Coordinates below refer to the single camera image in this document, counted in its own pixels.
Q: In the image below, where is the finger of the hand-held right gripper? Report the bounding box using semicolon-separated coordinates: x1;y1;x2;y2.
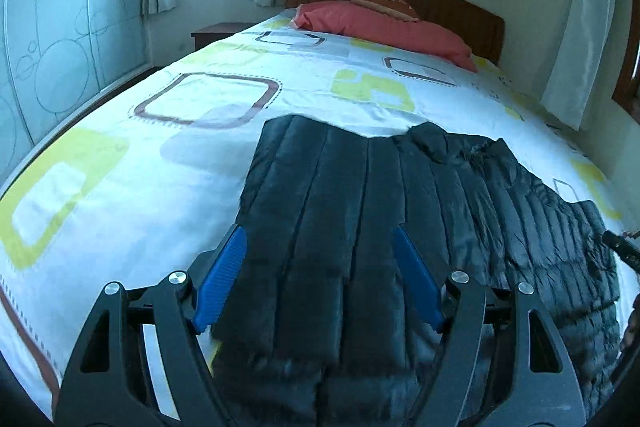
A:
600;229;640;273

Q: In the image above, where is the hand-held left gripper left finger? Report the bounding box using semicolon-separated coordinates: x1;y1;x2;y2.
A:
54;223;249;427

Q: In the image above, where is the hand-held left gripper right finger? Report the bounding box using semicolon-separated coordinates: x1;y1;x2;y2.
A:
391;226;586;427

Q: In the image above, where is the black puffer jacket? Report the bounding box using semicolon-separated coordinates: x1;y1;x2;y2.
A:
210;114;623;427

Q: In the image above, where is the bed with patterned sheet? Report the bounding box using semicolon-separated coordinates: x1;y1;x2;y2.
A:
0;7;640;413

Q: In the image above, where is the long white curtain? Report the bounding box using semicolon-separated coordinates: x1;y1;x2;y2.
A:
540;0;618;130

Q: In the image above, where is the brown wooden nightstand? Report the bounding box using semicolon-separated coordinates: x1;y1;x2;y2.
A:
190;23;256;52

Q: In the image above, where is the red pillow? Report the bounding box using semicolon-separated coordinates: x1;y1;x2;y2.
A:
290;0;478;72

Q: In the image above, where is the brown wooden headboard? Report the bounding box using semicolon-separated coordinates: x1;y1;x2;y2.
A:
285;0;506;68

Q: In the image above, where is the small brown cushion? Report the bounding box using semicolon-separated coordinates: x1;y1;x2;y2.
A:
347;0;420;22

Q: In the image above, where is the wardrobe with circle-patterned doors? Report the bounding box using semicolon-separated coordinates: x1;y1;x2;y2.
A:
0;0;156;188

